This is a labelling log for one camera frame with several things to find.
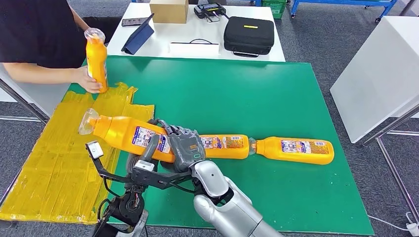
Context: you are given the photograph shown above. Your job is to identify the person's right hand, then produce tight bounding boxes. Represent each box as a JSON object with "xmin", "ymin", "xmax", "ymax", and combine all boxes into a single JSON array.
[{"xmin": 72, "ymin": 65, "xmax": 103, "ymax": 94}]

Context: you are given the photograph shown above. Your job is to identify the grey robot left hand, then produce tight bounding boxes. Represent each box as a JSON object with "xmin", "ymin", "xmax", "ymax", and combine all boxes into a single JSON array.
[{"xmin": 125, "ymin": 134, "xmax": 161, "ymax": 179}]

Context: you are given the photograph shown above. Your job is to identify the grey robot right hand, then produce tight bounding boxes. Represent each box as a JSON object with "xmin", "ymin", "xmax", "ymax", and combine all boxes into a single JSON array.
[{"xmin": 149, "ymin": 118, "xmax": 207, "ymax": 173}]

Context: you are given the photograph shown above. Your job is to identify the orange detergent bottle clear cap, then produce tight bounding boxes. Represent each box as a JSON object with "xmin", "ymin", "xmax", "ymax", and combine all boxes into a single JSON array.
[
  {"xmin": 199, "ymin": 134, "xmax": 252, "ymax": 160},
  {"xmin": 78, "ymin": 108, "xmax": 176, "ymax": 163},
  {"xmin": 249, "ymin": 136, "xmax": 335, "ymax": 165},
  {"xmin": 84, "ymin": 28, "xmax": 109, "ymax": 94}
]

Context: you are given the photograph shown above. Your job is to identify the black phone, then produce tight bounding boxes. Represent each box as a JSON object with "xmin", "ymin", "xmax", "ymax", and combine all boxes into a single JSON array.
[{"xmin": 121, "ymin": 17, "xmax": 151, "ymax": 28}]

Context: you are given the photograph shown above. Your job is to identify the white table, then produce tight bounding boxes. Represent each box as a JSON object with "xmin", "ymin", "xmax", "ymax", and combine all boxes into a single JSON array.
[
  {"xmin": 0, "ymin": 62, "xmax": 71, "ymax": 125},
  {"xmin": 106, "ymin": 2, "xmax": 286, "ymax": 63},
  {"xmin": 330, "ymin": 15, "xmax": 419, "ymax": 226}
]

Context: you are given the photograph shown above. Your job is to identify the green table board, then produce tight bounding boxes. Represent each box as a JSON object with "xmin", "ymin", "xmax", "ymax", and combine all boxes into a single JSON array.
[{"xmin": 67, "ymin": 55, "xmax": 375, "ymax": 236}]

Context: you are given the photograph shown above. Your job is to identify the tablet in blue case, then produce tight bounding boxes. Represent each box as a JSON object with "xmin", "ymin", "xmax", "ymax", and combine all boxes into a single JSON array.
[{"xmin": 121, "ymin": 13, "xmax": 155, "ymax": 56}]

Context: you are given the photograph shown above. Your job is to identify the person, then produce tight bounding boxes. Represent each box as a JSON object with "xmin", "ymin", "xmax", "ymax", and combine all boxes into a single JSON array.
[{"xmin": 0, "ymin": 0, "xmax": 124, "ymax": 94}]

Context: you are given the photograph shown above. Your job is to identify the yellow tape patch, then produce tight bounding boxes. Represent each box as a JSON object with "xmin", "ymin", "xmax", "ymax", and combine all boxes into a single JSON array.
[{"xmin": 0, "ymin": 81, "xmax": 156, "ymax": 225}]

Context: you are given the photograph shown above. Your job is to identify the flat white box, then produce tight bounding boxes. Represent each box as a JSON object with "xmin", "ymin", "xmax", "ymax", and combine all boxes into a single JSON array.
[{"xmin": 168, "ymin": 42, "xmax": 220, "ymax": 60}]

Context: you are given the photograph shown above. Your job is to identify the cardboard box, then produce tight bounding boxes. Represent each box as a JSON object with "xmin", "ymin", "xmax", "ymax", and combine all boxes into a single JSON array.
[{"xmin": 149, "ymin": 0, "xmax": 190, "ymax": 24}]

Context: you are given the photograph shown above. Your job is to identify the black carrying case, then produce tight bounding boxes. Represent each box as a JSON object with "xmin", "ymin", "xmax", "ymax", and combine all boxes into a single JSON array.
[{"xmin": 223, "ymin": 16, "xmax": 275, "ymax": 58}]

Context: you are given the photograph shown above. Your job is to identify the black remote controller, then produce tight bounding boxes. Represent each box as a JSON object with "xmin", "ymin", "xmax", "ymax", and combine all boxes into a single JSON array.
[{"xmin": 193, "ymin": 2, "xmax": 229, "ymax": 23}]

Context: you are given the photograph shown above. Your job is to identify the green plastic crate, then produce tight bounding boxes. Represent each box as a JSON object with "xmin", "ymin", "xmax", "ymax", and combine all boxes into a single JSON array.
[{"xmin": 261, "ymin": 0, "xmax": 288, "ymax": 20}]

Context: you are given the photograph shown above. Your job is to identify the white power strip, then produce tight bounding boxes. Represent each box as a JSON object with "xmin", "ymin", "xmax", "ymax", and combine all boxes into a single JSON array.
[{"xmin": 405, "ymin": 212, "xmax": 419, "ymax": 237}]

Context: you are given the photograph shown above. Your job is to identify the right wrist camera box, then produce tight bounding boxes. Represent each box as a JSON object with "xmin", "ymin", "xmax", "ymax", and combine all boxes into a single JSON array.
[{"xmin": 130, "ymin": 159, "xmax": 194, "ymax": 191}]

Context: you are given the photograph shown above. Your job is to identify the black left camera cable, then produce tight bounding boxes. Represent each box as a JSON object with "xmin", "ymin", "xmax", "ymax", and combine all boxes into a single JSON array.
[{"xmin": 102, "ymin": 176, "xmax": 130, "ymax": 198}]

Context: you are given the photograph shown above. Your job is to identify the thin black cable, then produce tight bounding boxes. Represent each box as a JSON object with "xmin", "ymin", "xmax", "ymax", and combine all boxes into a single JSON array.
[{"xmin": 170, "ymin": 39, "xmax": 219, "ymax": 46}]

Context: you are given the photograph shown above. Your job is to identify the white floor cable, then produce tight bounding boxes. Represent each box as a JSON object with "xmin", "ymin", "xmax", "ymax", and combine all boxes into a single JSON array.
[{"xmin": 368, "ymin": 215, "xmax": 410, "ymax": 234}]

